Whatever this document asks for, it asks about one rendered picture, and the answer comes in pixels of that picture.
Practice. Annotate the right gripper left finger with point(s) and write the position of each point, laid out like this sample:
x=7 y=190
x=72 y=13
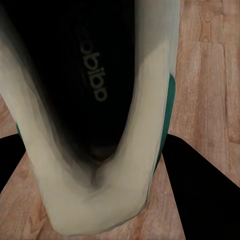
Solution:
x=12 y=149

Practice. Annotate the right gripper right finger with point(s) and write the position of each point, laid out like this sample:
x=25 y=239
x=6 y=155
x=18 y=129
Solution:
x=208 y=202

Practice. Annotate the gym shoe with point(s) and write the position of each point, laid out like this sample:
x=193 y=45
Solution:
x=91 y=87

